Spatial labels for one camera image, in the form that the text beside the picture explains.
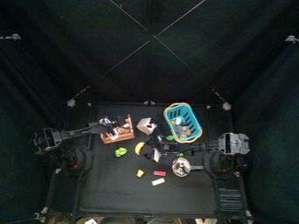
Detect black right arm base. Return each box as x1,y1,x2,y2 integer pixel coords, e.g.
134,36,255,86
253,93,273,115
203,151,249,178

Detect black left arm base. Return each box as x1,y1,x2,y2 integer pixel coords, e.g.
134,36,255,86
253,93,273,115
58,145,95,177

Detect brown wooden crate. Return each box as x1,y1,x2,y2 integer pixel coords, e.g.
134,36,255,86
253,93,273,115
99,114,136,145

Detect yellow toy banana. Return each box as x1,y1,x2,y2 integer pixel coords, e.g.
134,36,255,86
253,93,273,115
135,141,146,156

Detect green toy pepper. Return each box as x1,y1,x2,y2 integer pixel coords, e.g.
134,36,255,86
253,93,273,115
114,147,128,158

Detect silver toy frying pan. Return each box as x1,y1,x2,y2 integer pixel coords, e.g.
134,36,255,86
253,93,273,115
171,157,206,179

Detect white and pink cube box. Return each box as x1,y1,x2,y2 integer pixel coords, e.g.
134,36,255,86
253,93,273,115
135,117,159,136

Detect teal basket with orange rim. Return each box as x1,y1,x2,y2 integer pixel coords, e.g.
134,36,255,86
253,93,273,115
163,101,205,144

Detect white text label sticker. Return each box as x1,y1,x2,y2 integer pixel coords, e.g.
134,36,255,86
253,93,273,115
218,187,245,213

